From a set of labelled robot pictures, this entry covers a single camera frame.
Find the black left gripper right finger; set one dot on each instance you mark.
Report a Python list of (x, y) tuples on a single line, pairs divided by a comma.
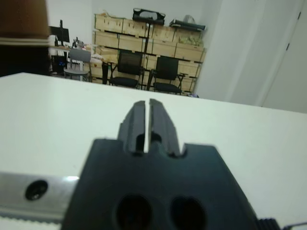
[(163, 124)]

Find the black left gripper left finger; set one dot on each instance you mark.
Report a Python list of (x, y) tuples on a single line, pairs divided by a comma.
[(136, 124)]

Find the small purple box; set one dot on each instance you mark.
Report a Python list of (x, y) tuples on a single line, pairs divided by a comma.
[(195, 95)]

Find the wooden crate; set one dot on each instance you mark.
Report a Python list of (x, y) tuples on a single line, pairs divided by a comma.
[(189, 67), (96, 68), (108, 51), (189, 38), (164, 32), (164, 48), (151, 62), (108, 22), (189, 82), (190, 52), (132, 43), (134, 27), (105, 38)]

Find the black mesh office chair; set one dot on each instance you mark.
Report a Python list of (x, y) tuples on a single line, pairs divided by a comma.
[(168, 69), (129, 62)]

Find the grey plastic chair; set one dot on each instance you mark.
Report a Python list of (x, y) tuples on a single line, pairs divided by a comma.
[(79, 56)]

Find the black computer tower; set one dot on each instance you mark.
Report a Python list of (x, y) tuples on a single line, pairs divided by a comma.
[(57, 63)]

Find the dark gadget pile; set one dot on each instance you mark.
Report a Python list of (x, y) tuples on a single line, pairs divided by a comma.
[(78, 43)]

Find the black tripod stand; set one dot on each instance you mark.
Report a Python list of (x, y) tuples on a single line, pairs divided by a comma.
[(149, 24)]

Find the grey and black bag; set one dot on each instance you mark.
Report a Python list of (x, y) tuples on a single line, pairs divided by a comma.
[(187, 24)]

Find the black carry bag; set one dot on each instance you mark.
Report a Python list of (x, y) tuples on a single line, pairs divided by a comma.
[(160, 20)]

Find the black computer monitor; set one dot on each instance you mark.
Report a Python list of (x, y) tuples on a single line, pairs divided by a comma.
[(58, 33)]

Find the white door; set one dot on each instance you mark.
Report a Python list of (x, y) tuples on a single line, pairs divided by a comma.
[(287, 72)]

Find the brown and black cabinet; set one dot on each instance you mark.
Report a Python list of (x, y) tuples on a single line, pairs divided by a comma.
[(21, 21)]

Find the white frame desk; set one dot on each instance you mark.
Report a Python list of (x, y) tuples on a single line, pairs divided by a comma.
[(60, 47)]

